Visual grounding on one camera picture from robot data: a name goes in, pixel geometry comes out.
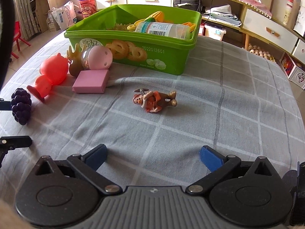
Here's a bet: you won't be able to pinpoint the caveman figurine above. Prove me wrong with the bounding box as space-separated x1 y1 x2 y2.
133 88 177 113

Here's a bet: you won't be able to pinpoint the brown moose toy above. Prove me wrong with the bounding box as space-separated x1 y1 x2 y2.
67 43 86 77

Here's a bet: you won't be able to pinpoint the orange toy bowl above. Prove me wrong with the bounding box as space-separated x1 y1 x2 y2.
183 22 196 32

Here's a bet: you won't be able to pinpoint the grey checked tablecloth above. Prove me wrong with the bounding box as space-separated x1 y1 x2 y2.
1 37 304 204

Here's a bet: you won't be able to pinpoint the yellow toy pot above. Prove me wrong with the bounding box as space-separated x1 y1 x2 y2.
127 19 145 31

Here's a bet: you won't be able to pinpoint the pink capsule ball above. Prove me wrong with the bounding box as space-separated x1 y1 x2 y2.
81 45 113 70

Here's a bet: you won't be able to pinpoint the pink rectangular block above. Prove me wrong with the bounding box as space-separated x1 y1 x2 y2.
72 70 110 94

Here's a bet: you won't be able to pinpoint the clear cotton swab jar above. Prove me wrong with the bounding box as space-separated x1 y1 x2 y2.
135 22 190 40

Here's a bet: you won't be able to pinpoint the red plastic chair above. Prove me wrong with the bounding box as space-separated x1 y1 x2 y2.
13 21 31 52

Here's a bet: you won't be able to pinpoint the red paper bag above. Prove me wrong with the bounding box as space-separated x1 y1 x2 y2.
79 0 97 19

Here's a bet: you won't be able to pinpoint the yellow toy corn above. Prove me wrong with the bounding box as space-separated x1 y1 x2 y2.
144 11 164 23

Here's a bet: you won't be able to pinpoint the white plastic bag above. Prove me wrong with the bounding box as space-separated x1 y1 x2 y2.
47 1 77 31

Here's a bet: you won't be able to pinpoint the pink pig toy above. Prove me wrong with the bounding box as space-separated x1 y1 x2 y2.
26 53 69 102

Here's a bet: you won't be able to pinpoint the yellow egg tray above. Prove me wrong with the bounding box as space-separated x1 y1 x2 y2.
248 44 275 62

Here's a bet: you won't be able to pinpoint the purple toy grapes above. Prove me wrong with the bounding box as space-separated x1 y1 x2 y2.
10 88 31 126

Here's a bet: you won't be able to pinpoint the brown toy starfish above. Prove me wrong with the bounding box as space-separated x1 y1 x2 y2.
108 23 130 31

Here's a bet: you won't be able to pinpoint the wooden tv cabinet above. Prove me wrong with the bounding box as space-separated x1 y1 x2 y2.
91 0 305 65

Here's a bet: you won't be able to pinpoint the black bag on shelf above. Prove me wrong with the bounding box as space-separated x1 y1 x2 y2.
174 0 202 13

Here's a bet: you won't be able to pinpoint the white toy crate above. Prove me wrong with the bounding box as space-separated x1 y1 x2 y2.
280 53 305 90

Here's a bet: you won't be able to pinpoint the green plastic bin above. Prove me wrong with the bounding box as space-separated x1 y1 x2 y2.
64 4 202 75

